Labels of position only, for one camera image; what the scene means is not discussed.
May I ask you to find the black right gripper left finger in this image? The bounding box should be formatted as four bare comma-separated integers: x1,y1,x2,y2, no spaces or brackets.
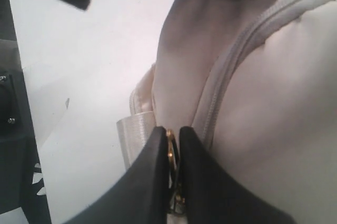
68,127,169,224

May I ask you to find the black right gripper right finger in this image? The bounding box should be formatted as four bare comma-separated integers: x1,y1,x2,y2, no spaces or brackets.
179,127,295,224

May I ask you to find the gold keyring zipper pull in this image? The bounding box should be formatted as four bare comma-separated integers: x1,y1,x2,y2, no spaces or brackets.
166,129,186,216

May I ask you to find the cream fabric duffel bag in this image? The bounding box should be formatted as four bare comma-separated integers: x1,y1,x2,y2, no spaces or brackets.
117,0,336,223

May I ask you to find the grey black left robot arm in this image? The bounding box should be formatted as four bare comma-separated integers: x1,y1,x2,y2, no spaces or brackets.
1,0,196,223

